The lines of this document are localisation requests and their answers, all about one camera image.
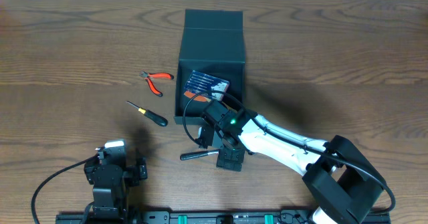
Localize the black open box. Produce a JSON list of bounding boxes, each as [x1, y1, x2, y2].
[[174, 9, 246, 125]]

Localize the blue precision screwdriver set case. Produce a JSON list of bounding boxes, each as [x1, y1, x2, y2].
[[184, 70, 230, 101]]

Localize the red handled pliers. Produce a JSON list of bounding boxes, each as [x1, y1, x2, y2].
[[140, 70, 175, 98]]

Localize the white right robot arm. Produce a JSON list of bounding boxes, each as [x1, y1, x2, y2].
[[201, 101, 387, 223]]

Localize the black handled claw hammer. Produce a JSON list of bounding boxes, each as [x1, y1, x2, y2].
[[180, 149, 219, 160]]

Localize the black mounting rail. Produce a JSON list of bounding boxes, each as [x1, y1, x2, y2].
[[56, 210, 391, 224]]

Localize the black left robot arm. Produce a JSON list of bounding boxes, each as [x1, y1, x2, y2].
[[84, 146, 148, 223]]

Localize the orange scraper wooden handle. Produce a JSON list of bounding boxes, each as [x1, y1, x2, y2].
[[184, 91, 211, 102]]

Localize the black yellow screwdriver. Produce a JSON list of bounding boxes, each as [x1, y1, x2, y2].
[[126, 101, 168, 127]]

